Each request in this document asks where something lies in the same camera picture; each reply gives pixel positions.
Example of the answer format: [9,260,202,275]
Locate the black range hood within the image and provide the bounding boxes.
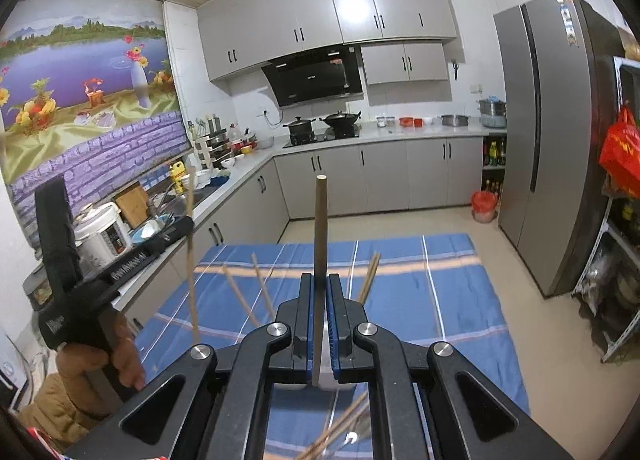
[261,47,365,108]

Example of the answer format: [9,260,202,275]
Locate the grey refrigerator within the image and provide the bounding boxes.
[493,0,632,299]

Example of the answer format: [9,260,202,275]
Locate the steel countertop appliance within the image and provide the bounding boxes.
[24,270,57,312]

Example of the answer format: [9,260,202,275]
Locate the black gas stove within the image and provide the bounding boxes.
[282,131,361,149]

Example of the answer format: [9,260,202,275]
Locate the wall poster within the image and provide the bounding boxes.
[0,0,193,241]

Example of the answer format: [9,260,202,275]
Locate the black cooking pot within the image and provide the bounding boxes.
[283,116,317,144]

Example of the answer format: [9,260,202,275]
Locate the small grey wall cabinet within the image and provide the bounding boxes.
[360,43,449,86]

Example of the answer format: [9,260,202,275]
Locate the black wok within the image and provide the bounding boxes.
[320,110,362,137]

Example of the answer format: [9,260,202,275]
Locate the person's left hand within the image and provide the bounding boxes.
[55,313,147,418]

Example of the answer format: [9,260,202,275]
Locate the wooden cutting board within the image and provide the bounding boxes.
[112,181,151,230]

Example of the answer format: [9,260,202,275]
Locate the dish rack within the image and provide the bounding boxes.
[192,115,237,169]

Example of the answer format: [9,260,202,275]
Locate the white storage shelf rack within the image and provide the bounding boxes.
[572,55,640,363]

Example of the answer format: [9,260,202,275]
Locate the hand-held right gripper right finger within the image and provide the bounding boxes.
[327,273,576,460]

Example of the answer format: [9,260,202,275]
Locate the group of dark bottles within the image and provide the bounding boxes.
[482,137,507,167]

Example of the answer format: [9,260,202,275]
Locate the red trash bin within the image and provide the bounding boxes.
[471,191,500,224]

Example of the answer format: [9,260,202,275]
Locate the blue plaid tablecloth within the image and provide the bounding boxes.
[135,234,531,460]

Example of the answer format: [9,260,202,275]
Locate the steel steamer pot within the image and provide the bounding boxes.
[477,98,507,129]

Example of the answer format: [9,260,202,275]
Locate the grey upper kitchen cabinets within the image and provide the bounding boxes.
[196,0,458,82]

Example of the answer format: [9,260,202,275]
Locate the grey kitchen cabinets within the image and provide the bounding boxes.
[196,0,458,82]
[115,136,488,321]

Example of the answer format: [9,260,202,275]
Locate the person's left forearm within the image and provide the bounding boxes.
[17,372,118,453]

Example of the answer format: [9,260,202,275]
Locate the red plastic bag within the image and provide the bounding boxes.
[599,105,640,186]

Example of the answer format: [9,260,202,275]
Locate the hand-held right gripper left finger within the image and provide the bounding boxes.
[65,275,317,460]

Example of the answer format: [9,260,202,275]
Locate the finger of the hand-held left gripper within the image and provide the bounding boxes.
[144,217,196,263]

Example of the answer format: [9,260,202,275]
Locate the long wooden chopstick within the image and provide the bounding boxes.
[222,264,262,328]
[186,165,201,345]
[356,253,382,305]
[250,253,276,322]
[311,175,329,388]

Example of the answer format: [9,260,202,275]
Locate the white rice cooker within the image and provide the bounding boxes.
[74,203,133,275]

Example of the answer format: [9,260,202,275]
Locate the pile of wooden chopsticks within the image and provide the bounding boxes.
[297,390,371,460]

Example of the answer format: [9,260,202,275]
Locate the grey lower kitchen cabinets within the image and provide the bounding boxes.
[115,136,488,321]

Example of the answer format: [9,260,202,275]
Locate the metal spoon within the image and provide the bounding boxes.
[330,402,372,460]

